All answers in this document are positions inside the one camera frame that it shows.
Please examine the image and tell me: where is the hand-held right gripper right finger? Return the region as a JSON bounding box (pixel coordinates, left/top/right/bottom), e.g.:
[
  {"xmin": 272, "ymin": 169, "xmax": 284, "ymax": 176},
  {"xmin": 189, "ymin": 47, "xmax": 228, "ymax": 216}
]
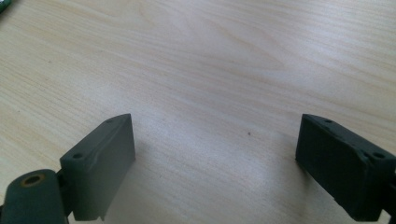
[{"xmin": 295, "ymin": 113, "xmax": 396, "ymax": 222}]

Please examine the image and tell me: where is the green object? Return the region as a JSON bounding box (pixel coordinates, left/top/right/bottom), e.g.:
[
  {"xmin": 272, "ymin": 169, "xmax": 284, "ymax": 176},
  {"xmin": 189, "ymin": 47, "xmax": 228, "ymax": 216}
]
[{"xmin": 0, "ymin": 0, "xmax": 13, "ymax": 14}]

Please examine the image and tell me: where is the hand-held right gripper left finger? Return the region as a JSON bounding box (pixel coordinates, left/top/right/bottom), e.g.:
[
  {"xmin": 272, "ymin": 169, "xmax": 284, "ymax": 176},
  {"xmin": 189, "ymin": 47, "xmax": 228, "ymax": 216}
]
[{"xmin": 59, "ymin": 113, "xmax": 136, "ymax": 222}]

